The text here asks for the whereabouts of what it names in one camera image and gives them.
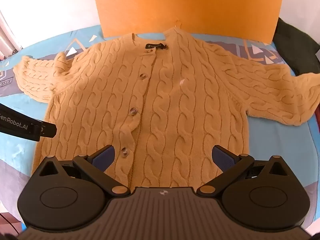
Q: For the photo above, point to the dark green cloth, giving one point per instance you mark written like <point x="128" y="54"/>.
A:
<point x="298" y="50"/>

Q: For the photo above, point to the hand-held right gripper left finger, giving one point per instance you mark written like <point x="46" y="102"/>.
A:
<point x="103" y="159"/>

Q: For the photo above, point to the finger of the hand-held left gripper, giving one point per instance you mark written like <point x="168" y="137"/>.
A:
<point x="48" y="129"/>

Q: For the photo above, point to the orange headboard panel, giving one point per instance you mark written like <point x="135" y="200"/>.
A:
<point x="190" y="7"/>

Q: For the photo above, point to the blue geometric patterned bedsheet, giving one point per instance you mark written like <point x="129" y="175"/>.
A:
<point x="15" y="160"/>

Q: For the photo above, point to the white curtain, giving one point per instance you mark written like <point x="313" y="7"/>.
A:
<point x="8" y="37"/>

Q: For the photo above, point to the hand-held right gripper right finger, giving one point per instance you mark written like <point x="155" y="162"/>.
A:
<point x="222" y="158"/>

